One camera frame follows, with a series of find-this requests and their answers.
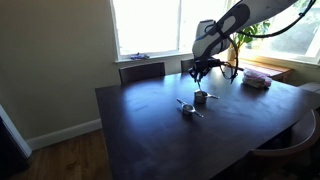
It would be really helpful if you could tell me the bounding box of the smallest steel measuring cup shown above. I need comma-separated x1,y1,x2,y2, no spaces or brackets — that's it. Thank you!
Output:
175,98,194,113

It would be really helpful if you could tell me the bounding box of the white framed bay window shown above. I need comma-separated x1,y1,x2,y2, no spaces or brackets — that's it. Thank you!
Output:
238,0,320,66

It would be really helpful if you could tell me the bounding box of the white baseboard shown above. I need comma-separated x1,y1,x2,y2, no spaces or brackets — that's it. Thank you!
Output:
25,118,103,152

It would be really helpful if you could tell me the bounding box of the green potted plant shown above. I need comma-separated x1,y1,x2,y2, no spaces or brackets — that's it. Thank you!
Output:
233,19,272,48

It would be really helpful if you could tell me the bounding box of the one-third steel measuring cup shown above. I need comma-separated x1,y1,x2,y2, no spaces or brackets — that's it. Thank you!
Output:
182,103,204,118

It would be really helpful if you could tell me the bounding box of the clear plastic bag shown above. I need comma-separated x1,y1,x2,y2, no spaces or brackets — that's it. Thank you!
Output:
242,67,273,90

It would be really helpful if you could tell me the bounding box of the curved-back wooden dining chair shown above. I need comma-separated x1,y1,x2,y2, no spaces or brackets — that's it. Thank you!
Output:
248,109,320,180

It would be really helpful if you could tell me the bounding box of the yellow plant pot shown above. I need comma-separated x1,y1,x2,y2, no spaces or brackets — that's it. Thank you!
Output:
227,44,239,62

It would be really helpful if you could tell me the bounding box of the dark wooden dining chair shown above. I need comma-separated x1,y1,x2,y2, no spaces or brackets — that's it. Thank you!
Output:
180,58,196,74
118,61,167,86

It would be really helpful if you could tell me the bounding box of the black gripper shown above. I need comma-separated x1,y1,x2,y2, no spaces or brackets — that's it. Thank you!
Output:
189,58,219,90

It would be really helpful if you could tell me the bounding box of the wooden window bench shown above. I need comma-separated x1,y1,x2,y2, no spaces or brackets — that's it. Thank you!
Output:
238,59,295,84

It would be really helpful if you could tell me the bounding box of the grey padded surface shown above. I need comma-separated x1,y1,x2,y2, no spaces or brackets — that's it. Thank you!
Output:
298,81,320,94

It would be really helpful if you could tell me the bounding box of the blue item on sill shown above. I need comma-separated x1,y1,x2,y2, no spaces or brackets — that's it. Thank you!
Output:
130,52,151,61

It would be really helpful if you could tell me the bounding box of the white door frame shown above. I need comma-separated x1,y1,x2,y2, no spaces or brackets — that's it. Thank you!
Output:
0,103,33,158

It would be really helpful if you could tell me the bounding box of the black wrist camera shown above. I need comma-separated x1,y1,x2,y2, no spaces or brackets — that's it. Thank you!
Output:
209,57,231,69

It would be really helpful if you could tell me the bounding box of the large steel measuring cup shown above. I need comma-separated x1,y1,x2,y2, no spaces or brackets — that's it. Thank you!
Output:
194,89,220,104

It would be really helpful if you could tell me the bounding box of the half steel measuring cup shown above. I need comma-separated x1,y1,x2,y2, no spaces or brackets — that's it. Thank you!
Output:
195,84,206,96

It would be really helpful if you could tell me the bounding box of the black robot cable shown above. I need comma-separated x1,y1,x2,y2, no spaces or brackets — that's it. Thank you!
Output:
204,0,318,84

